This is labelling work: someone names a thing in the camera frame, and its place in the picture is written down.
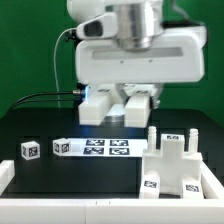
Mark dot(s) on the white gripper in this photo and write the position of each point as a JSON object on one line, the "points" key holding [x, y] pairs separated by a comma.
{"points": [[175, 56]]}

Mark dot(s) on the white chair seat block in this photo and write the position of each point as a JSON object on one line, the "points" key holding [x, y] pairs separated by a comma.
{"points": [[171, 161]]}

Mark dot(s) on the small white tagged cube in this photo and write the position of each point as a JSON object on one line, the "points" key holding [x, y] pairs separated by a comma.
{"points": [[30, 150]]}

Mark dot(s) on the white X-frame chair legs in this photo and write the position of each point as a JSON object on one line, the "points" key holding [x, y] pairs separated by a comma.
{"points": [[127, 103]]}

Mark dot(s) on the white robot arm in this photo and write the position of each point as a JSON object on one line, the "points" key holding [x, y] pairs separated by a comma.
{"points": [[124, 42]]}

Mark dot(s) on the white front fence bar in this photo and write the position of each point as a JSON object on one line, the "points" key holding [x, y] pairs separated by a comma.
{"points": [[115, 211]]}

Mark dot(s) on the white left fence bar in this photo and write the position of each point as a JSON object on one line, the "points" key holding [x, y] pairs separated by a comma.
{"points": [[7, 172]]}

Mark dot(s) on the white flat tagged base plate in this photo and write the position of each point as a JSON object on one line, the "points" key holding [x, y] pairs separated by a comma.
{"points": [[98, 147]]}

